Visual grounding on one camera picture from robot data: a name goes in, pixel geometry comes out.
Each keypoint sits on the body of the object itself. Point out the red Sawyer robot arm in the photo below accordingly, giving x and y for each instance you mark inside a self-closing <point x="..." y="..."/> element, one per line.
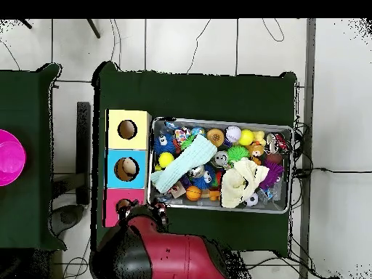
<point x="180" y="255"/>

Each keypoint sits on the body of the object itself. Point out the wooden box with three holes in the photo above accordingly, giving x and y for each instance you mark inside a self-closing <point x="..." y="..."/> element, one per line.
<point x="128" y="145"/>

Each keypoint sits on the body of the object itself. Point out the shallow clear mesh bin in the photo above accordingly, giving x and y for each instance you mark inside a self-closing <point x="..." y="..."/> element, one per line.
<point x="221" y="209"/>

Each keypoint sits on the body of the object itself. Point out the light blue cloth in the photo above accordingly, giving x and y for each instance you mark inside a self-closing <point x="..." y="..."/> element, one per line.
<point x="186" y="162"/>

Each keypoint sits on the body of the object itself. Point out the blue fuzzy googly-eyed toy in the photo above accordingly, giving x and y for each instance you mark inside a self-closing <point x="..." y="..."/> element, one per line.
<point x="164" y="144"/>

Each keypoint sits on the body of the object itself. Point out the toy burger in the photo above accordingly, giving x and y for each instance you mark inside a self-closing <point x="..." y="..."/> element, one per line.
<point x="215" y="137"/>

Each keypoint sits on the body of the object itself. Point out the crushed can with silver top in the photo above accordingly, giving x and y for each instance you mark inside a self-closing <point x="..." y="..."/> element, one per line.
<point x="221" y="159"/>

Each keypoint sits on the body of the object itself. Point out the white baseball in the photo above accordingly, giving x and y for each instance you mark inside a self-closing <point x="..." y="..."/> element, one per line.
<point x="233" y="134"/>

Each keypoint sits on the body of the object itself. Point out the green spiky ball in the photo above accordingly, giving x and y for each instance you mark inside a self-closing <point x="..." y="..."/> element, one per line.
<point x="237" y="152"/>

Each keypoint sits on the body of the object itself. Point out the cream yellow cloth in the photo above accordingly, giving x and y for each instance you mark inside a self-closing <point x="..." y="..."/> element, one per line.
<point x="235" y="183"/>

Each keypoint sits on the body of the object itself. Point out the dark green tablecloth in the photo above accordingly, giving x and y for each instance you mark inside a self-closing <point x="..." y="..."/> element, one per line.
<point x="26" y="101"/>
<point x="203" y="96"/>

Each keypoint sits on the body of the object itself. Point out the yellow tennis ball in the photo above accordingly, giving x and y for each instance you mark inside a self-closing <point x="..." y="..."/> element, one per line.
<point x="246" y="137"/>

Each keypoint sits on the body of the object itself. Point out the purple spiky ball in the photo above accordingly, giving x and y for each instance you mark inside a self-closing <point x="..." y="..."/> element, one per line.
<point x="271" y="173"/>

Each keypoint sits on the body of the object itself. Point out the crushed red soda can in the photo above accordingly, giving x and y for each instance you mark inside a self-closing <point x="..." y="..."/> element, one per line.
<point x="279" y="142"/>

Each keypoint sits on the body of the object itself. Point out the black flat panel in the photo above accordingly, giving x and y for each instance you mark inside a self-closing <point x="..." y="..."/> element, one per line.
<point x="83" y="145"/>

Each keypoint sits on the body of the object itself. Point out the grey round stand base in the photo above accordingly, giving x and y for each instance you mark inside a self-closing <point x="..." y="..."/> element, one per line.
<point x="68" y="218"/>

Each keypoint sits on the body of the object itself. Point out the pink plastic bowl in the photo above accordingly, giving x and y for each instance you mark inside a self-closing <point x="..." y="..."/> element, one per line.
<point x="11" y="157"/>

